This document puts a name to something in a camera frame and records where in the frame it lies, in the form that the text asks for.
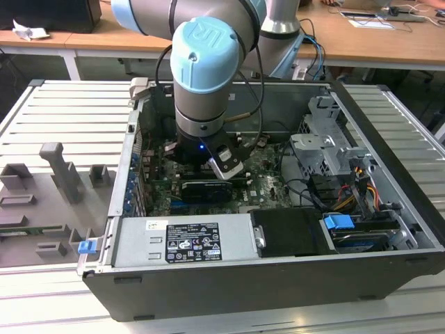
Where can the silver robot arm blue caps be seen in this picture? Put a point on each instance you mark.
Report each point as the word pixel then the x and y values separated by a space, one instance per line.
pixel 205 62

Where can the black RAM slot bank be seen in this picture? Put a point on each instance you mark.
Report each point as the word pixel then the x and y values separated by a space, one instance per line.
pixel 194 175

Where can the black graphics card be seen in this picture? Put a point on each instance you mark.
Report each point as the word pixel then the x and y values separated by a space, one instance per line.
pixel 205 191

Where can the green motherboard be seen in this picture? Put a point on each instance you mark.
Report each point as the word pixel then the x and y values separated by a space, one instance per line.
pixel 267 188

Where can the grey power supply unit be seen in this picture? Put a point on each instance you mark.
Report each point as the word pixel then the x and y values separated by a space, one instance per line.
pixel 139 243

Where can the black plastic shroud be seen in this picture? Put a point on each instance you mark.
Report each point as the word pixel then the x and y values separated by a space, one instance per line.
pixel 288 233

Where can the silver metal disk bay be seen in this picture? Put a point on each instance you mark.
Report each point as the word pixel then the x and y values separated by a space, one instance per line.
pixel 320 153

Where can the blue case latch clip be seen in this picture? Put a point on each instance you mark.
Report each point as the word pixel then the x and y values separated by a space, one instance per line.
pixel 86 247

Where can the wooden desk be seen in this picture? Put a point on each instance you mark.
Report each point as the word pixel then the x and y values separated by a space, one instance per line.
pixel 87 38

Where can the black open PC case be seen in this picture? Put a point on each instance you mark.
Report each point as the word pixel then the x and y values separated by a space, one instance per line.
pixel 243 295

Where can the grey parts rack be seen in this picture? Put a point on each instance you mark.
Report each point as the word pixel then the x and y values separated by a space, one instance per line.
pixel 38 215

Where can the hard disk in blue carrier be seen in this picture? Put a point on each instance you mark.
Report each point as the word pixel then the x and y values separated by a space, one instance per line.
pixel 339 222

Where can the green RAM stick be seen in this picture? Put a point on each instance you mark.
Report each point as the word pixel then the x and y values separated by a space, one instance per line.
pixel 21 230

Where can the black box on desk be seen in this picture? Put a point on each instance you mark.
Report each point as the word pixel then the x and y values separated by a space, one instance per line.
pixel 52 14

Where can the crumpled white paper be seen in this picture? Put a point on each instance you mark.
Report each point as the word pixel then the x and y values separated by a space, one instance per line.
pixel 29 32

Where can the white paper sheet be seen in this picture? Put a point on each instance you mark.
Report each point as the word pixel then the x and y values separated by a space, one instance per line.
pixel 370 24

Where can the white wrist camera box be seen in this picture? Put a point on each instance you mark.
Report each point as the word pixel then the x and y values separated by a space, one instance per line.
pixel 226 165

